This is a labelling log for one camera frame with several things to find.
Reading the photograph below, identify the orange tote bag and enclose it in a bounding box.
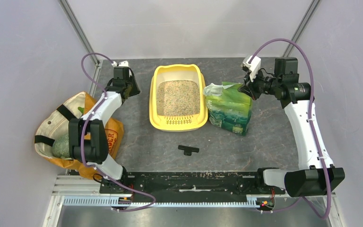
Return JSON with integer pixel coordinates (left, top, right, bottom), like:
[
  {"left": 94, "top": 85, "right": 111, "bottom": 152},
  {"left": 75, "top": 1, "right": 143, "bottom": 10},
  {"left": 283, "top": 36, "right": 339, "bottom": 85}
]
[{"left": 34, "top": 92, "right": 124, "bottom": 180}]

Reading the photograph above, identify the slotted cable duct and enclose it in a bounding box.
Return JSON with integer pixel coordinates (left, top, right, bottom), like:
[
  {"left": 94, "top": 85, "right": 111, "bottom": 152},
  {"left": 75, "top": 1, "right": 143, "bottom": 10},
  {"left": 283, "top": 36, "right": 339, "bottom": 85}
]
[{"left": 63, "top": 196, "right": 260, "bottom": 208}]

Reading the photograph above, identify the aluminium frame rail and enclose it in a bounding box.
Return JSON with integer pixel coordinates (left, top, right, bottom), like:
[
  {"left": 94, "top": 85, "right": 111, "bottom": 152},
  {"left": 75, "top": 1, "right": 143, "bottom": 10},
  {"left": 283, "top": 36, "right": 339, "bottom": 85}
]
[{"left": 51, "top": 175, "right": 337, "bottom": 197}]

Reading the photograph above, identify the green round melon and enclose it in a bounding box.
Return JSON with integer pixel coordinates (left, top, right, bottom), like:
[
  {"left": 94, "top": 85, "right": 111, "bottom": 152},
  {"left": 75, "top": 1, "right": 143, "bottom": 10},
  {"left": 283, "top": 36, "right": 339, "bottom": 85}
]
[{"left": 52, "top": 134, "right": 70, "bottom": 159}]

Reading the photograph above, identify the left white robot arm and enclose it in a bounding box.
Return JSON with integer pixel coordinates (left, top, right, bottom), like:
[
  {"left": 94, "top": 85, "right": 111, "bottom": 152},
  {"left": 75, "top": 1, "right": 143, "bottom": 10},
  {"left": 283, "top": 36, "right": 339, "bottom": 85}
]
[{"left": 68, "top": 62, "right": 140, "bottom": 193}]

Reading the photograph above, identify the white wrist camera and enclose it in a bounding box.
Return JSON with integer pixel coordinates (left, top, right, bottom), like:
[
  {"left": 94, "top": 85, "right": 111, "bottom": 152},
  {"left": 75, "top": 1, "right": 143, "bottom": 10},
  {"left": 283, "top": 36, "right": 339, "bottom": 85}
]
[
  {"left": 111, "top": 61, "right": 130, "bottom": 68},
  {"left": 241, "top": 55, "right": 261, "bottom": 83}
]

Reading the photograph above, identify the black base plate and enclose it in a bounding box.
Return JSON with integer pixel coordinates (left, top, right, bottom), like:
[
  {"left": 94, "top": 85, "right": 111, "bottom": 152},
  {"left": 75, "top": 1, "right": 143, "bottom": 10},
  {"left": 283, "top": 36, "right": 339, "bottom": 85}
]
[{"left": 93, "top": 171, "right": 286, "bottom": 203}]

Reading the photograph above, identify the black plastic clip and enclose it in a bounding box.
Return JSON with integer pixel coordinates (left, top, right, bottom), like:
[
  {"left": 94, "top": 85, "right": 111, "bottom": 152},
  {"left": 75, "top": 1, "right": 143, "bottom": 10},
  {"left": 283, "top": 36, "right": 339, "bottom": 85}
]
[{"left": 178, "top": 145, "right": 199, "bottom": 156}]

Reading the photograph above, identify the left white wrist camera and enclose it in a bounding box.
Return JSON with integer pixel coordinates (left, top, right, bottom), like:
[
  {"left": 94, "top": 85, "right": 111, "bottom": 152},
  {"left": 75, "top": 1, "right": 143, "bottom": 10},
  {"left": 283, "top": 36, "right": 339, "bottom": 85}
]
[{"left": 111, "top": 61, "right": 130, "bottom": 68}]

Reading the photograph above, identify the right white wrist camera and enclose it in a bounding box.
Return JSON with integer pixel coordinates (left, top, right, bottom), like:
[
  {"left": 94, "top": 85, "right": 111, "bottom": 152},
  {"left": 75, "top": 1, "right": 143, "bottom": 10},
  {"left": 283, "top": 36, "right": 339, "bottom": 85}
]
[{"left": 241, "top": 55, "right": 261, "bottom": 83}]

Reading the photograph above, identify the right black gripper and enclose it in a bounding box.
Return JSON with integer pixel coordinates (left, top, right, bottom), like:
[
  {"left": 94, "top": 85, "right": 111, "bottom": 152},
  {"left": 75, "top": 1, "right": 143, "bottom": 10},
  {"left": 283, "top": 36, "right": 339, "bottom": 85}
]
[{"left": 238, "top": 67, "right": 282, "bottom": 101}]

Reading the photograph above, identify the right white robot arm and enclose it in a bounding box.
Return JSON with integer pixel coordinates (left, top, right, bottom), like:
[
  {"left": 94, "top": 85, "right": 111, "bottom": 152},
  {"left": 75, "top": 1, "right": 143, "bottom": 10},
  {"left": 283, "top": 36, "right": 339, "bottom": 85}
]
[{"left": 239, "top": 56, "right": 345, "bottom": 197}]

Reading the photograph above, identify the green litter bag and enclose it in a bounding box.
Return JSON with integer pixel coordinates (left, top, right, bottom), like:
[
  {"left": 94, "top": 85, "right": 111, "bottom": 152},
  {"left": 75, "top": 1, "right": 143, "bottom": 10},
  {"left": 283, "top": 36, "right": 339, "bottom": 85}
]
[{"left": 203, "top": 82, "right": 252, "bottom": 136}]

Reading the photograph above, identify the yellow litter box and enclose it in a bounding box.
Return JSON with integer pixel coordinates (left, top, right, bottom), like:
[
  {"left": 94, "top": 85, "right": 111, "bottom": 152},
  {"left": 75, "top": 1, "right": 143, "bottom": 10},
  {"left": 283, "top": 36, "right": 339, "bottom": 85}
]
[{"left": 149, "top": 64, "right": 208, "bottom": 132}]

